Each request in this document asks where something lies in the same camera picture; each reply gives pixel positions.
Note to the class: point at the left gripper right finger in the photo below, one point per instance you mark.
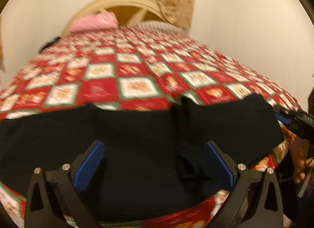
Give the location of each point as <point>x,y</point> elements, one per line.
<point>254,198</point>

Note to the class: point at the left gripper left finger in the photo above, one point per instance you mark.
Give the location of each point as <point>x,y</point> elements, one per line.
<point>47,189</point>

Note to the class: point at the black pants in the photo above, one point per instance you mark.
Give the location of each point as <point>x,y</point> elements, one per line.
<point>154,162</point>

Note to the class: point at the person right hand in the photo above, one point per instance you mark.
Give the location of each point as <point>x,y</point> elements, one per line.
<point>299,151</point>

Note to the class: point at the black object beside bed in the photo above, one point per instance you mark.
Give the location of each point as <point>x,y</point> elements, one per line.
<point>49,44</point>

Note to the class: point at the striped pillow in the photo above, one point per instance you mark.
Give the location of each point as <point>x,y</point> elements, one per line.
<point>159,26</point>

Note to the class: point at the pink folded blanket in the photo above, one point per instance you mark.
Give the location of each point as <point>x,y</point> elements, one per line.
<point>95,22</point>

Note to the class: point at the cream wooden headboard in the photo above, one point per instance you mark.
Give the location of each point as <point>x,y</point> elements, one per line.
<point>128,12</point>

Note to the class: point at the beige curtain on side wall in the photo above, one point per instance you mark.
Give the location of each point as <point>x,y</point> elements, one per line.
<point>2,67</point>

